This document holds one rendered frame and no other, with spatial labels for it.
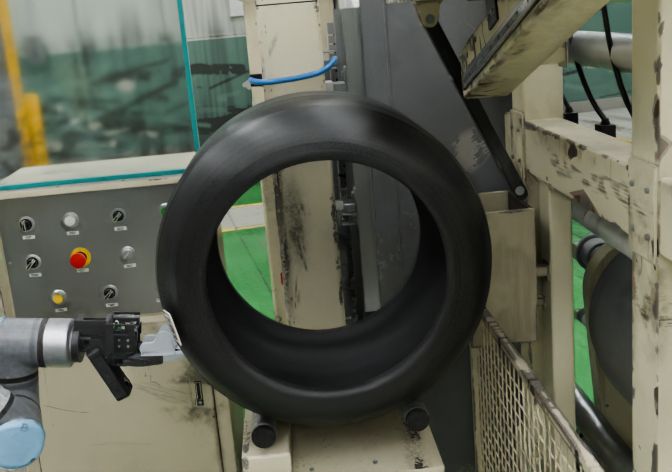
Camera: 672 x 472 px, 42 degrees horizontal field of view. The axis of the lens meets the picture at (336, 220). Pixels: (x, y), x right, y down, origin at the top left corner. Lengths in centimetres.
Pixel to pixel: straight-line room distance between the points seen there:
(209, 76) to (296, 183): 894
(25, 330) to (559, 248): 108
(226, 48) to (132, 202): 857
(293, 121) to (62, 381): 117
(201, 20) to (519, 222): 914
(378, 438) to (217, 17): 931
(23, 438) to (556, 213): 112
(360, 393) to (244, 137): 49
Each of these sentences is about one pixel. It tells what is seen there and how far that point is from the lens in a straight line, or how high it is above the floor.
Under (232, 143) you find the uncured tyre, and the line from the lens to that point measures 145.
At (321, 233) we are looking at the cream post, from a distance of 186.
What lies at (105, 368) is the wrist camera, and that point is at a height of 103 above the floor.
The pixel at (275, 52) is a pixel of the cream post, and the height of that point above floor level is 156.
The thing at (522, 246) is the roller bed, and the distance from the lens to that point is 187.
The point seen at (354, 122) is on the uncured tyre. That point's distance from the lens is 144.
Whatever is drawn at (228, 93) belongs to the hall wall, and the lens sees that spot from 1078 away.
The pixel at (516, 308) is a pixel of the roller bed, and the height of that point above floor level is 98.
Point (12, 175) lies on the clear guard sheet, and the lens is 228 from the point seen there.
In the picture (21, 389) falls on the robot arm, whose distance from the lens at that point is 170.
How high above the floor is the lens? 164
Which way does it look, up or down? 14 degrees down
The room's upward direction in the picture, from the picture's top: 5 degrees counter-clockwise
